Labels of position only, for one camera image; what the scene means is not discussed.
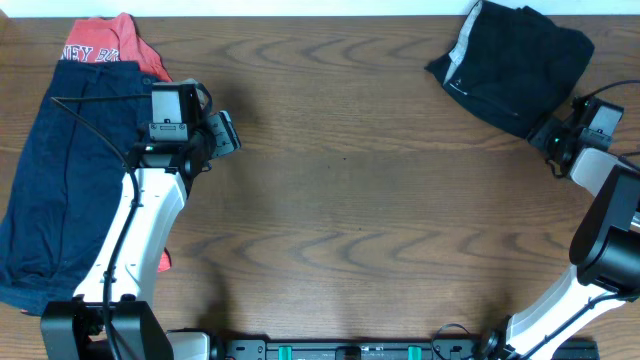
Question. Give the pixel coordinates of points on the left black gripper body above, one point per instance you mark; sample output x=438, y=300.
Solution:
x=223, y=133

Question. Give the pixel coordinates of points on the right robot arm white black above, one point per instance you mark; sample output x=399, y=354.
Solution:
x=603, y=273

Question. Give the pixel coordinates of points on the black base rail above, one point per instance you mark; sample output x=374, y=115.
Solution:
x=454, y=349

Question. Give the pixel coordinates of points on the black shorts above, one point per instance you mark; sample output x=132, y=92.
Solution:
x=511, y=67

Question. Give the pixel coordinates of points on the red printed t-shirt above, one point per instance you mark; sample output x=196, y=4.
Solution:
x=96, y=41

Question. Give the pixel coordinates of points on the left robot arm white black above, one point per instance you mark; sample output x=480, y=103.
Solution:
x=110, y=314

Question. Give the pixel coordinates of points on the navy blue shorts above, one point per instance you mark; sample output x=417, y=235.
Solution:
x=68, y=182

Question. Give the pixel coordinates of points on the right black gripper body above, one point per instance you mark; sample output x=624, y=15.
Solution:
x=541, y=135

